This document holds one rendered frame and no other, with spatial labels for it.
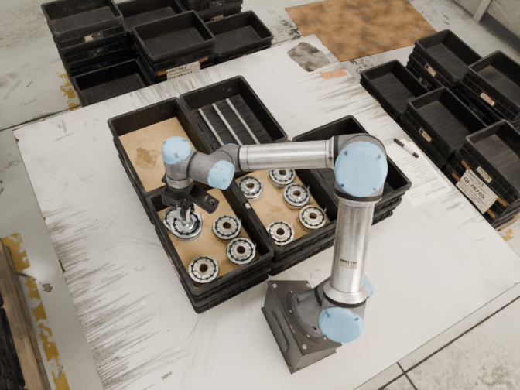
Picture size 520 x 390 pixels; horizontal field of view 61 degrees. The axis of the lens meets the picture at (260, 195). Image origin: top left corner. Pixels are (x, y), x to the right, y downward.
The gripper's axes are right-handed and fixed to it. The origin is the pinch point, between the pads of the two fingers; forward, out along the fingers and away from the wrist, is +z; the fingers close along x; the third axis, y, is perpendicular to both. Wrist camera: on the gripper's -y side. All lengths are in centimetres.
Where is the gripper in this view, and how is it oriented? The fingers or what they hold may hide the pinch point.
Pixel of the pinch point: (190, 216)
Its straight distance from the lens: 146.3
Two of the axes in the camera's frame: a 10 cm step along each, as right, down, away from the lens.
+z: -0.7, 5.4, 8.4
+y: -9.5, -2.9, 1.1
